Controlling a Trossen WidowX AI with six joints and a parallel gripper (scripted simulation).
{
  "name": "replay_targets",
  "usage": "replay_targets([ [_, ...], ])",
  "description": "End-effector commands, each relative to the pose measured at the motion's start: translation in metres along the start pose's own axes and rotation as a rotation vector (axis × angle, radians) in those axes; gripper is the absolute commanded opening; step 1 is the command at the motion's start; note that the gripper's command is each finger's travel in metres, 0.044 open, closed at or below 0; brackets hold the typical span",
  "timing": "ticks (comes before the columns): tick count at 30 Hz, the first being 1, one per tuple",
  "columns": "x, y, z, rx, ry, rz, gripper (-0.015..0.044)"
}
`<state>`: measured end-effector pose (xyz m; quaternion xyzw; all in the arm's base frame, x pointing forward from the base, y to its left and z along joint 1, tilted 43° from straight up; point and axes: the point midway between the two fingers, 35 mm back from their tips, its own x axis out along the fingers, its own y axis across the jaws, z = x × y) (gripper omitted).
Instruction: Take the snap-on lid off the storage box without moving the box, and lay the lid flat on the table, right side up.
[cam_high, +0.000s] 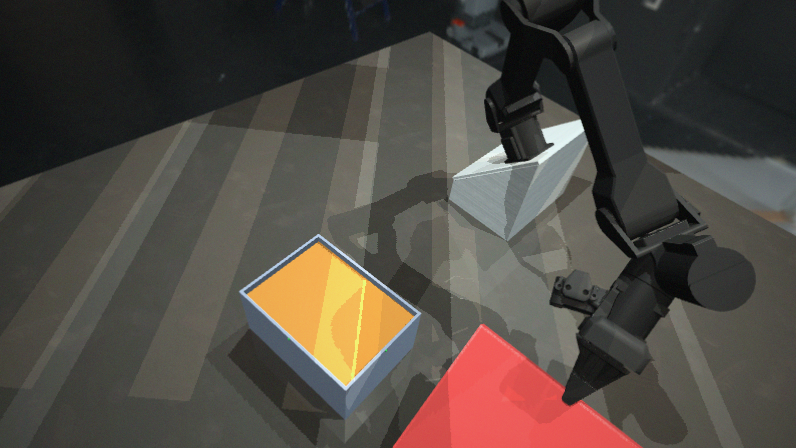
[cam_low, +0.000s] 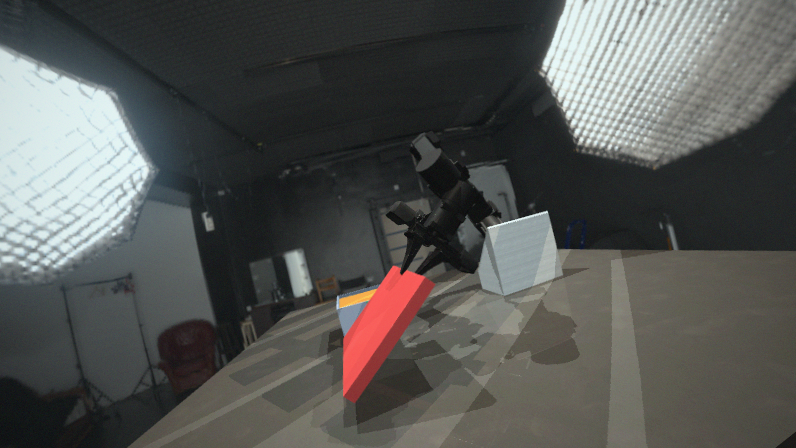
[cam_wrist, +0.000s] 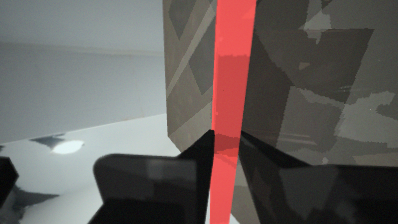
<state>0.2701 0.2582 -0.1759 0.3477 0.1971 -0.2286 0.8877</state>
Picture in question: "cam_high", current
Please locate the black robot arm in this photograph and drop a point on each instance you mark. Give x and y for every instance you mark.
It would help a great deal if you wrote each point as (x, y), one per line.
(632, 196)

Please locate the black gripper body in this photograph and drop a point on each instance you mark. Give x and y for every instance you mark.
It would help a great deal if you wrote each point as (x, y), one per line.
(621, 336)

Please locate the red rectangular lid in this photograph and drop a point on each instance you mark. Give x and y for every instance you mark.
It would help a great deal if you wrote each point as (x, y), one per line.
(492, 396)

